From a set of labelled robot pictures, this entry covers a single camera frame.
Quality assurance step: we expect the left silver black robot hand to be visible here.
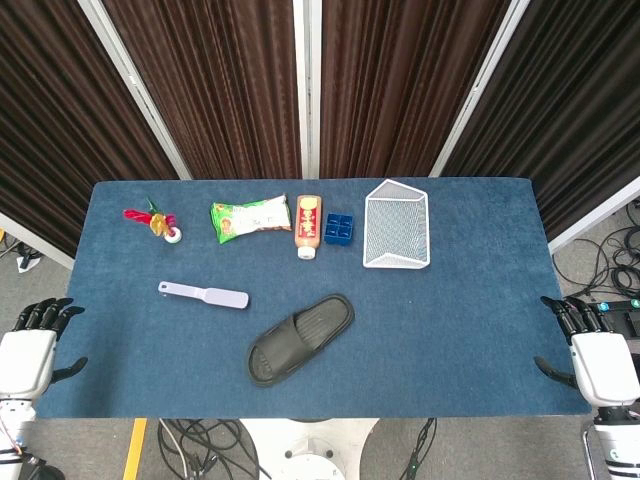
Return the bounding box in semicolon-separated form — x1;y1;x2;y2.
0;297;89;400

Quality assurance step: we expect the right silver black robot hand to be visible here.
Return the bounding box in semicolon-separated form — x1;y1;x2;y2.
533;295;640;407

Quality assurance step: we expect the lilac plastic brush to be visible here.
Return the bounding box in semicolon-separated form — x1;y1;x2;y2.
157;280;250;311

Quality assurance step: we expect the black rubber slipper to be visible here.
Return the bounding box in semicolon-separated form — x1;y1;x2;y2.
246;293;357;389

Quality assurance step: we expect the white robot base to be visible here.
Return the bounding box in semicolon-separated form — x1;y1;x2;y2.
239;418;380;480

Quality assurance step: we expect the black foot pedal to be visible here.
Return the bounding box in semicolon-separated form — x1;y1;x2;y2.
604;309;640;344

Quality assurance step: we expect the white crumpled floor object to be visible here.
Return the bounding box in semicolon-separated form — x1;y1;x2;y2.
16;252;45;274

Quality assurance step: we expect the yellow floor tape strip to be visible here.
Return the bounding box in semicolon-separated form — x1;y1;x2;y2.
122;418;149;480

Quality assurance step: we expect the blue table cloth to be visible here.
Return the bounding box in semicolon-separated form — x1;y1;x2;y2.
37;178;592;420

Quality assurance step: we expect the colourful feather shuttlecock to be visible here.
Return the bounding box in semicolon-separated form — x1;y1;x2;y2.
123;198;184;245

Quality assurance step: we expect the brown curtain partition panel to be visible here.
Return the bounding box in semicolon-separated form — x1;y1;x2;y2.
77;0;309;181
429;0;640;255
0;0;194;271
307;0;531;179

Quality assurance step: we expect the green white snack bag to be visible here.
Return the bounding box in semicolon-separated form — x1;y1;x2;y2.
209;194;293;245

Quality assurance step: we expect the blue plastic grid tray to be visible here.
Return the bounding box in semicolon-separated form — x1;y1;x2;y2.
323;213;355;249

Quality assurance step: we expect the red label sauce bottle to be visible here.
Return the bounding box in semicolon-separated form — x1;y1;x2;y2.
295;194;324;260

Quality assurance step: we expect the black floor cable tangle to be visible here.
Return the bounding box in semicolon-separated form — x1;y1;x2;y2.
552;198;640;301

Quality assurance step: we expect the black cable bundle under table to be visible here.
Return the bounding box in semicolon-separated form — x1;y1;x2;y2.
157;418;260;480

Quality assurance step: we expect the thin black green-lit cable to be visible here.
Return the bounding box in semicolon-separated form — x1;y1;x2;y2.
403;418;438;480

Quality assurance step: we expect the white wire mesh basket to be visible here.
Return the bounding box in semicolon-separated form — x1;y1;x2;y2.
362;178;432;270

